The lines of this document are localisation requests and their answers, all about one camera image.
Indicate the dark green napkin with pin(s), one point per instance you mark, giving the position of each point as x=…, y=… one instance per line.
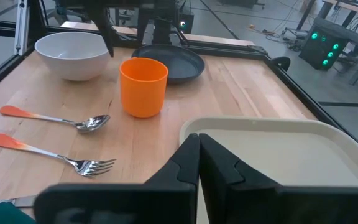
x=5, y=216

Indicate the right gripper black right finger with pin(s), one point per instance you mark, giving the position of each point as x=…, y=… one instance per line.
x=228, y=186

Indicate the dark teal plate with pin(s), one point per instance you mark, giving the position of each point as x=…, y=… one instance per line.
x=179, y=65

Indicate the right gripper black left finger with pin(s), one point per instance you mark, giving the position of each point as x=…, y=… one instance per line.
x=179, y=174

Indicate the white bowl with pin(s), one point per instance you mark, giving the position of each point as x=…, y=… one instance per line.
x=73, y=59

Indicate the black computer green lights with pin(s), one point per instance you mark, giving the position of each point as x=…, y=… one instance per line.
x=322, y=46

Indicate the beige plastic tray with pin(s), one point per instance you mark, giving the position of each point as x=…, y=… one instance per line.
x=291, y=155

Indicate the black flat bracket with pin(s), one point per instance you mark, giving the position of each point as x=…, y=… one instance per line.
x=258, y=49

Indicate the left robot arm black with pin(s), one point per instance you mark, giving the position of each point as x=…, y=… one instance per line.
x=162, y=28

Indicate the silver aluminium post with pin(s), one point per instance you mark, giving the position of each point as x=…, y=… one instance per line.
x=21, y=28

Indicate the orange plastic cup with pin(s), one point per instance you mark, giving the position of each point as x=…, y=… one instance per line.
x=143, y=90

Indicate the black frame clamp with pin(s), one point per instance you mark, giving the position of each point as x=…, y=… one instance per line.
x=281, y=63

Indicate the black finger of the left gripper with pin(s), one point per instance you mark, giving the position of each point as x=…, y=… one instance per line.
x=102, y=28

